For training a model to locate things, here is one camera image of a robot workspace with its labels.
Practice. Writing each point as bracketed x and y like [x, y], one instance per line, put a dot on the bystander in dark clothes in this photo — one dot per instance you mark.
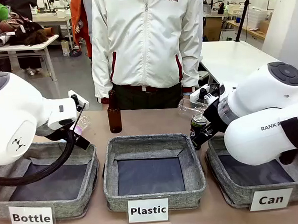
[30, 61]

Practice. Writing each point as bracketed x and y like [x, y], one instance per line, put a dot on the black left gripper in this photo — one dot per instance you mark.
[55, 134]

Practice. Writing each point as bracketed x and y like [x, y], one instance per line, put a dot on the grey fabric basket labelled Bottle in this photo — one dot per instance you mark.
[69, 209]

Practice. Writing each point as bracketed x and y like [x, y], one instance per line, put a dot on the person in white jacket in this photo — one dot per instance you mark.
[145, 42]

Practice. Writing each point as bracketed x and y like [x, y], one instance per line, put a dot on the white background workbench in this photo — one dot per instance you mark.
[51, 20]

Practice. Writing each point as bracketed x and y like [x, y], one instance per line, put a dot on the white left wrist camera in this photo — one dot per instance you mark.
[79, 99]

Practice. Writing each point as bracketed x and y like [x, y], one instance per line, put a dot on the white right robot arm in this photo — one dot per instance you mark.
[258, 96]

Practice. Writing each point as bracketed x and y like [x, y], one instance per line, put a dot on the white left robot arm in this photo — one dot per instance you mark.
[17, 119]

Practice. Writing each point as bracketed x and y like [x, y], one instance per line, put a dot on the brown cardboard box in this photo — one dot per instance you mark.
[212, 29]

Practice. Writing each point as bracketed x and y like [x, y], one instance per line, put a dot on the grey fabric basket labelled Can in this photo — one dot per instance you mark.
[238, 193]

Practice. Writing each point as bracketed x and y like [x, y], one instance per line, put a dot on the bystander in orange jacket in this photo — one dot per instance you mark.
[80, 22]

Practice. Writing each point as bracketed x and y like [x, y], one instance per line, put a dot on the black tripod pole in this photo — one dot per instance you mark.
[242, 14]

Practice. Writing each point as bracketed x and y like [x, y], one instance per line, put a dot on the white Plastic label card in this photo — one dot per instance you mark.
[148, 210]

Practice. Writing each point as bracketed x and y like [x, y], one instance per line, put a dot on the brown glass bottle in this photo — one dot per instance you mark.
[115, 118]

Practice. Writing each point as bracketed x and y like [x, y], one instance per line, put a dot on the white Can label card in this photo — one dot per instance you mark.
[271, 199]

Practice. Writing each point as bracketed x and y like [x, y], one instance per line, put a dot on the person left forearm white sleeve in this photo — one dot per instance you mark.
[190, 67]

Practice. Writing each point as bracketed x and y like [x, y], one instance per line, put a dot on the pile of mixed clothes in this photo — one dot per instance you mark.
[14, 28]

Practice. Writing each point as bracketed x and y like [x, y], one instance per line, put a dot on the white plastic storage bins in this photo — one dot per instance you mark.
[257, 14]

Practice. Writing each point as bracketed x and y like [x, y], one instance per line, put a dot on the grey fabric basket labelled Plastic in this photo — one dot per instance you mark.
[153, 199]

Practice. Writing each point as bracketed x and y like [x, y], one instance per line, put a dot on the dark trousers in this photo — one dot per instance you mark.
[148, 99]

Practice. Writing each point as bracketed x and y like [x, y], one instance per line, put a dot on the black green drink can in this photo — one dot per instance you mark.
[198, 122]

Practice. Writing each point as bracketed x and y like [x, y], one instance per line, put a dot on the white table with clothes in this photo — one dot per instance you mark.
[23, 47]

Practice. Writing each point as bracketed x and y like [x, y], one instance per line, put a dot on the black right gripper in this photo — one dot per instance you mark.
[215, 118]

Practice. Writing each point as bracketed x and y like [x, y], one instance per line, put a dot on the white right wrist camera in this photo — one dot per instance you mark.
[196, 94]

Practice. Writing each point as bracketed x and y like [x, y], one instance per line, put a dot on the large clear plastic bottle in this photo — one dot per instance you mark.
[188, 108]

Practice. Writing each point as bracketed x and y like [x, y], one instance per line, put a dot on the person right forearm white sleeve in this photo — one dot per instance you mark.
[101, 79]

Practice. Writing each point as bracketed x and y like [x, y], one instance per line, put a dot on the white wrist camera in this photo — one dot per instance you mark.
[196, 94]
[79, 99]

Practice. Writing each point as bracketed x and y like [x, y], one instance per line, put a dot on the white Bottle label card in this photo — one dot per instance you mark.
[32, 218]

